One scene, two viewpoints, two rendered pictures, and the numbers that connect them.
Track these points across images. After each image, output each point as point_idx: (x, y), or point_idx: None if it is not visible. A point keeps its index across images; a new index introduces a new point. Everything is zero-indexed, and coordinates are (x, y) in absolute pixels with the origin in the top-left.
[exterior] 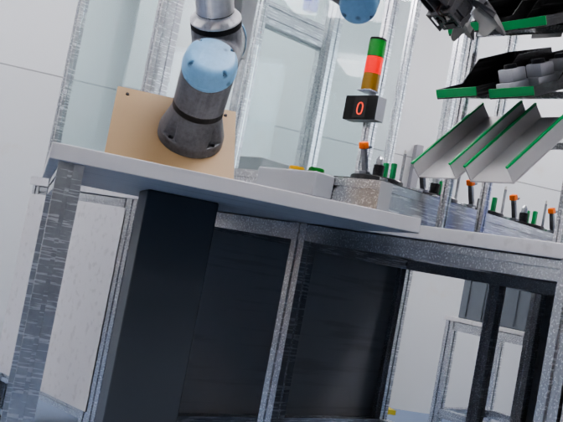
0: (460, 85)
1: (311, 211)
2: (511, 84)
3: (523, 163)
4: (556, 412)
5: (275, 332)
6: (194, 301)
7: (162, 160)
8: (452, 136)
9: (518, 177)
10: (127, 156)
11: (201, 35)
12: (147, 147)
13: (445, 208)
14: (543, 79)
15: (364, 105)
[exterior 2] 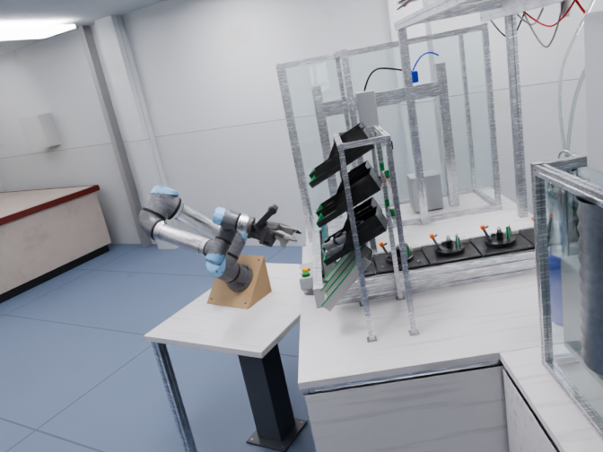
0: (341, 230)
1: (221, 352)
2: (326, 252)
3: (332, 300)
4: (315, 449)
5: None
6: None
7: (226, 296)
8: (345, 256)
9: (331, 308)
10: (215, 297)
11: None
12: (223, 290)
13: (360, 291)
14: (340, 247)
15: None
